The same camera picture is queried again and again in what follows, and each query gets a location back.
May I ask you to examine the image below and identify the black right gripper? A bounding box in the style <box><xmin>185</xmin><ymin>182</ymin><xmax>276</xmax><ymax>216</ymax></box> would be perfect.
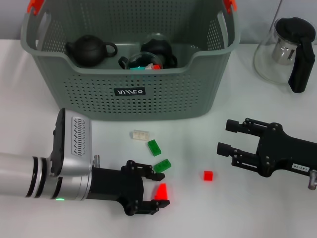
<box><xmin>216</xmin><ymin>118</ymin><xmax>317</xmax><ymax>178</ymax></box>

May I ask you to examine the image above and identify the orange basket handle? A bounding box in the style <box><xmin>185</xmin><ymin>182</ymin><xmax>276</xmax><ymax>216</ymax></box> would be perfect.
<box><xmin>26</xmin><ymin>0</ymin><xmax>237</xmax><ymax>15</ymax></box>

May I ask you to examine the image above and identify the black clay teapot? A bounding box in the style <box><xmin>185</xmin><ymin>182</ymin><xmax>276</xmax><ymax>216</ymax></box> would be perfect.
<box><xmin>65</xmin><ymin>34</ymin><xmax>118</xmax><ymax>67</ymax></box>

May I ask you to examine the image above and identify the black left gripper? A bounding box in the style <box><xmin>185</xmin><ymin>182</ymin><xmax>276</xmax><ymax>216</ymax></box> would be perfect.
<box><xmin>88</xmin><ymin>160</ymin><xmax>171</xmax><ymax>216</ymax></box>

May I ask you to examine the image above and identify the red slope block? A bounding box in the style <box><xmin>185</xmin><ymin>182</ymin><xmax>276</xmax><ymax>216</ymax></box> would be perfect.
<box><xmin>154</xmin><ymin>182</ymin><xmax>169</xmax><ymax>202</ymax></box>

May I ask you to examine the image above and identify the grey perforated storage basket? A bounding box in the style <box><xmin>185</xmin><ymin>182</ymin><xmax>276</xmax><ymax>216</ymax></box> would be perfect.
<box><xmin>20</xmin><ymin>0</ymin><xmax>241</xmax><ymax>122</ymax></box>

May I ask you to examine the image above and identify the glass teacup with black holder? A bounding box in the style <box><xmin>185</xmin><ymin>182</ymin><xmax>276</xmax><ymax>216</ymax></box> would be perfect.
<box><xmin>118</xmin><ymin>51</ymin><xmax>166</xmax><ymax>71</ymax></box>
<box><xmin>140</xmin><ymin>32</ymin><xmax>178</xmax><ymax>69</ymax></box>

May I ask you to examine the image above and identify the glass teapot with black handle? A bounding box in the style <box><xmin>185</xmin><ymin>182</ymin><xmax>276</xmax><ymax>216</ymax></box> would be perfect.
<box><xmin>253</xmin><ymin>16</ymin><xmax>317</xmax><ymax>94</ymax></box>

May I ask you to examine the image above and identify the green building brick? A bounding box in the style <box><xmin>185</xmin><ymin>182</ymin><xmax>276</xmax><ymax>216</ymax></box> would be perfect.
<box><xmin>153</xmin><ymin>158</ymin><xmax>172</xmax><ymax>174</ymax></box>
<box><xmin>147</xmin><ymin>139</ymin><xmax>162</xmax><ymax>157</ymax></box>

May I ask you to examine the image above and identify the silver right elbow connector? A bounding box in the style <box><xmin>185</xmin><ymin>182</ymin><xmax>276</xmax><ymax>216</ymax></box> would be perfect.
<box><xmin>308</xmin><ymin>170</ymin><xmax>317</xmax><ymax>190</ymax></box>

